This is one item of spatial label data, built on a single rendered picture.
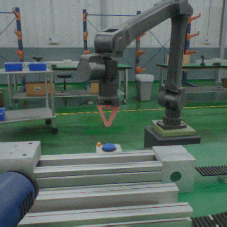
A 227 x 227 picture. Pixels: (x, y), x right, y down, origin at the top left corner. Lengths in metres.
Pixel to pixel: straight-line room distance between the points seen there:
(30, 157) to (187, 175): 0.40
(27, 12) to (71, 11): 1.24
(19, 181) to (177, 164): 0.45
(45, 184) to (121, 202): 0.21
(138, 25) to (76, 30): 7.29
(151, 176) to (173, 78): 0.54
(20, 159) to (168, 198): 0.35
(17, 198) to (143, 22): 0.67
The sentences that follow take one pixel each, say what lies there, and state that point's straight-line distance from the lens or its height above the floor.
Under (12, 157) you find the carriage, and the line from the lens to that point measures 0.66.
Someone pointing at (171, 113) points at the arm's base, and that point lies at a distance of 1.16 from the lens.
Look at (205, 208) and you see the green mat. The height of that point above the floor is 0.78.
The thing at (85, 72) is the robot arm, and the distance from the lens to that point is 0.70.
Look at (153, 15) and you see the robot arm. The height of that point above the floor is 1.26.
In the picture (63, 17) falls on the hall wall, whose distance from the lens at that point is 8.12.
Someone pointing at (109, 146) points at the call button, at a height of 0.85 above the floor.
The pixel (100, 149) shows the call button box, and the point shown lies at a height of 0.84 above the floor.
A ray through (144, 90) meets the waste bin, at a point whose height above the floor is 0.25.
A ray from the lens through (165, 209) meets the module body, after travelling 0.52.
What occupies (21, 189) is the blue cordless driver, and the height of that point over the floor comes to 0.99.
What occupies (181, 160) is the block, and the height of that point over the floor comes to 0.87.
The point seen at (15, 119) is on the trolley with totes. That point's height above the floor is 0.26.
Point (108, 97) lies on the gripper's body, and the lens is 0.75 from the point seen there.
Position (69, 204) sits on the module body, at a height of 0.84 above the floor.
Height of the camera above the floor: 1.16
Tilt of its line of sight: 15 degrees down
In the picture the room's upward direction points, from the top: straight up
